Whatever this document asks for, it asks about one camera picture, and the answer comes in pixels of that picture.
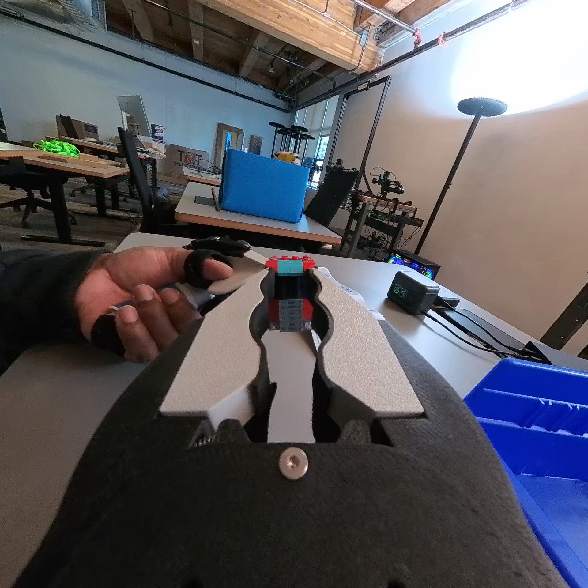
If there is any printed cardboard box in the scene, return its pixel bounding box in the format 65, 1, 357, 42
165, 144, 210, 178

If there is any blue case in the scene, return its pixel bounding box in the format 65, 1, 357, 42
220, 148, 311, 224

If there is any white monitor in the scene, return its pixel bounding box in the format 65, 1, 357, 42
116, 95, 152, 138

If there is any red teal grey brick model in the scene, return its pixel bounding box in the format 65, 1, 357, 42
266, 255, 318, 332

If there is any blue plastic bin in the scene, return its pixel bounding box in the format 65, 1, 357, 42
464, 358, 588, 588

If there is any grey flat device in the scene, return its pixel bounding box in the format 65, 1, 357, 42
441, 307, 529, 354

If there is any black office chair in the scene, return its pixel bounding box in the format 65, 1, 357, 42
117, 126, 159, 232

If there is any grey desk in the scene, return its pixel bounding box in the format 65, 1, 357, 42
0, 232, 588, 588

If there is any black tilted board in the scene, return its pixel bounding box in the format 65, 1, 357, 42
304, 168, 360, 227

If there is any person's left hand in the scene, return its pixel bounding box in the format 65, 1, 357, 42
74, 247, 233, 364

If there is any grey cable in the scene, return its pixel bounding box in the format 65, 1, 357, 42
420, 310, 536, 359

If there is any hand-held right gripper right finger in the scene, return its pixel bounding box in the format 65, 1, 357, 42
307, 268, 424, 444

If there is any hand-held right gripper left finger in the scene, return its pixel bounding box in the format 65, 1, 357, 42
158, 268, 277, 444

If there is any green tangled cord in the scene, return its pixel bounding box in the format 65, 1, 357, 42
33, 139, 78, 157

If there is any wooden-top office desk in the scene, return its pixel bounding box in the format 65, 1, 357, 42
0, 135, 154, 246

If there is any black floor lamp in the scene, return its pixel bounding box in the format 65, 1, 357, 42
416, 97, 508, 255

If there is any group of black round stools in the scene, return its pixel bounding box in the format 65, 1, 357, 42
269, 122, 316, 159

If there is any black perforated strut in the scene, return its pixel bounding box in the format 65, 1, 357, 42
540, 280, 588, 360

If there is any black door frame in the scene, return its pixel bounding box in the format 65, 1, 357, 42
337, 76, 392, 184

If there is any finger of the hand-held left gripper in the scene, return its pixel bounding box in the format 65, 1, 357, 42
209, 250, 268, 295

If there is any black equipment with green lights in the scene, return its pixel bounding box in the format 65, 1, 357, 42
354, 158, 424, 252

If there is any background table with brown edge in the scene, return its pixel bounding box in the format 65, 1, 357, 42
175, 181, 343, 251

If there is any thick metal sprinkler pipe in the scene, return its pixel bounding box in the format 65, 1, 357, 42
351, 0, 416, 35

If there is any computer case with rainbow lights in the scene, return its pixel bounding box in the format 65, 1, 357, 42
388, 250, 441, 281

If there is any black box with green display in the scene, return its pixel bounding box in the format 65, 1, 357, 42
387, 271, 440, 315

